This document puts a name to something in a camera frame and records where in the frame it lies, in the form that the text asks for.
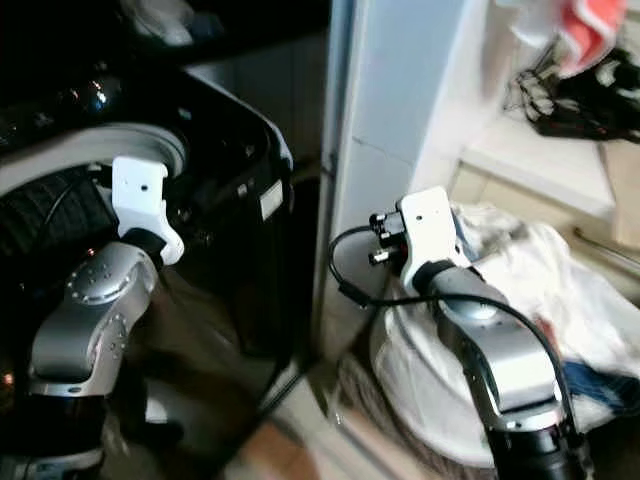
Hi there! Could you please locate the white cabinet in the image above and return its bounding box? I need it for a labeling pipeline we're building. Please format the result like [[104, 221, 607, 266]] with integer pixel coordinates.
[[310, 0, 640, 363]]

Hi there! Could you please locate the blue denim garment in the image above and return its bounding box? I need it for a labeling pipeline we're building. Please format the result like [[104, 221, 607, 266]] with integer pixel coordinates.
[[558, 358, 640, 419]]

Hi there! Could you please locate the red and white cloth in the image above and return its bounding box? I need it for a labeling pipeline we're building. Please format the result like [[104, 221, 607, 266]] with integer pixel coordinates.
[[494, 0, 631, 80]]

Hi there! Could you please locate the small white cloth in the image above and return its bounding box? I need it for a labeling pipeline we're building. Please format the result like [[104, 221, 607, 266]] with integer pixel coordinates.
[[118, 0, 223, 47]]

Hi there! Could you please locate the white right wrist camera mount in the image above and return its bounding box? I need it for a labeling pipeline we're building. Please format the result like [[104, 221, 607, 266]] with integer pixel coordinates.
[[395, 186, 473, 294]]

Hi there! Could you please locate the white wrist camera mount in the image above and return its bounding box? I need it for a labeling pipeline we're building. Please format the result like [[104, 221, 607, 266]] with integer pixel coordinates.
[[395, 186, 473, 294], [111, 156, 186, 267]]

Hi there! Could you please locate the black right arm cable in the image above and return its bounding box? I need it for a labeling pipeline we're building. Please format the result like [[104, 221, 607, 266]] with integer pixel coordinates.
[[327, 224, 577, 426]]

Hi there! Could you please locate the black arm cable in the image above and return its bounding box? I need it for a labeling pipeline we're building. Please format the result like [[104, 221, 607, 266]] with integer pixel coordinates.
[[40, 168, 117, 256], [327, 224, 577, 426]]

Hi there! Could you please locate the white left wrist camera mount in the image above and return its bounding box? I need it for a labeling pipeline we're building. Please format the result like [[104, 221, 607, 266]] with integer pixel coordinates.
[[111, 156, 186, 267]]

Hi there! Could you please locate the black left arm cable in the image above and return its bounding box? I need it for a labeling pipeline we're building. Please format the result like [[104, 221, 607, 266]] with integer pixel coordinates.
[[40, 168, 117, 256]]

